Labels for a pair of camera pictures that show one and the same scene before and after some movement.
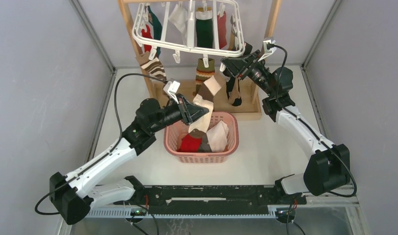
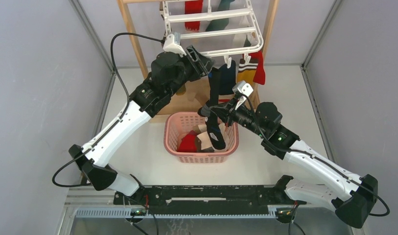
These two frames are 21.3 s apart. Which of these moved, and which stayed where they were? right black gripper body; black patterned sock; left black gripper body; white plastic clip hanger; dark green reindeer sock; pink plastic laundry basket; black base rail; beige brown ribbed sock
Moved: beige brown ribbed sock; right black gripper body; dark green reindeer sock; white plastic clip hanger; black patterned sock; left black gripper body
Stayed: black base rail; pink plastic laundry basket
